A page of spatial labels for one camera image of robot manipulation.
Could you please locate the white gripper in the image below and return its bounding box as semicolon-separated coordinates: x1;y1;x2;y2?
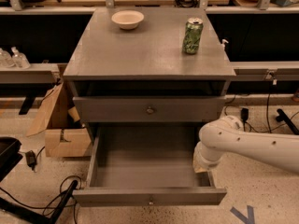
192;142;223;173

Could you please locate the grey drawer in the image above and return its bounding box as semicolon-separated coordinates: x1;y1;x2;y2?
73;96;224;123
74;125;226;206

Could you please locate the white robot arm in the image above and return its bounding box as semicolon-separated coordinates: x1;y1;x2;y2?
193;116;299;174

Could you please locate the grey wooden drawer cabinet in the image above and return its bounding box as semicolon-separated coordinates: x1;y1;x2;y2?
64;7;235;137

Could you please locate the grey top drawer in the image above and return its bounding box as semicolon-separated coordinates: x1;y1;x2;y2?
73;96;224;123

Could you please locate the open cardboard box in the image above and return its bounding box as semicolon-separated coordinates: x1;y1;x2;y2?
26;83;93;158

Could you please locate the black power adapter right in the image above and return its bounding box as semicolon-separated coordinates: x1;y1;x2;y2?
240;108;249;122

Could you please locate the black power adapter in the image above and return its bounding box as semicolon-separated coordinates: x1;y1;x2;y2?
240;108;249;122
25;150;36;170

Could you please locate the small white pump bottle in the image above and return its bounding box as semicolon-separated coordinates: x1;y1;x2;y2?
221;39;229;50

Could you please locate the green soda can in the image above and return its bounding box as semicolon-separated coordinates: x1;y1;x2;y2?
182;18;204;54

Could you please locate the white paper bowl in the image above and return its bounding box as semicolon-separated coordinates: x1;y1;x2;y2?
111;10;144;30

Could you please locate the black stand base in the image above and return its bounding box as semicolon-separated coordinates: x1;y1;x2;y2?
0;180;78;224

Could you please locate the black power adapter left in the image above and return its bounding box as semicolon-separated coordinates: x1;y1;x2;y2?
25;150;36;170

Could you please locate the clear sanitizer bottle right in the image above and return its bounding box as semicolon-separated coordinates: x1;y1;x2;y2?
11;47;31;69

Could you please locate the clear sanitizer bottle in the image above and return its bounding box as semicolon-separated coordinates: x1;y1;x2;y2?
0;49;15;67
11;47;31;69

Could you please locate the clear sanitizer bottle left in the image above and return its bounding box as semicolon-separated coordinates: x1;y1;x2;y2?
0;49;15;67

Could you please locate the black floor cable right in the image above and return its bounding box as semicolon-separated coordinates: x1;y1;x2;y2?
223;105;299;134

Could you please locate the black floor cable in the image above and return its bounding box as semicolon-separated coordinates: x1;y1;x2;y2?
223;105;299;134
0;175;84;224

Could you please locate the black floor cable left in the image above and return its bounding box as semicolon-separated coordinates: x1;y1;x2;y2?
0;175;84;224

